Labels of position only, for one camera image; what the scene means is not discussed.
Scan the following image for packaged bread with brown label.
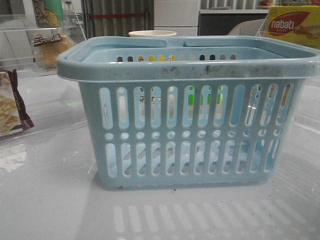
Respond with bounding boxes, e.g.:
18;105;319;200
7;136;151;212
33;33;74;70

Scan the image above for light blue plastic basket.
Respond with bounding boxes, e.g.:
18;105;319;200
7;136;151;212
56;35;320;189

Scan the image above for green white package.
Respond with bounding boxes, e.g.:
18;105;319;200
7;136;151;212
188;85;224;106

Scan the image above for cream paper cup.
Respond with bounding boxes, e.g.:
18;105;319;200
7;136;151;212
128;30;177;37

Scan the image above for white drawer cabinet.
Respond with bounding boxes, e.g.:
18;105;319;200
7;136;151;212
153;0;201;36

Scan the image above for brown cracker snack bag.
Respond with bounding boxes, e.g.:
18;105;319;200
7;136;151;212
0;69;34;138

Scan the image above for clear acrylic shelf left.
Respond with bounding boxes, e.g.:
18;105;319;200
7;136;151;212
0;13;86;79

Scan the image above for green yellow cartoon package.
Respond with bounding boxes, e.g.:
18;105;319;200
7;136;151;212
32;0;64;28

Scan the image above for yellow nabati wafer box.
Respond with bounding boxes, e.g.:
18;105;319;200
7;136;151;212
263;5;320;49

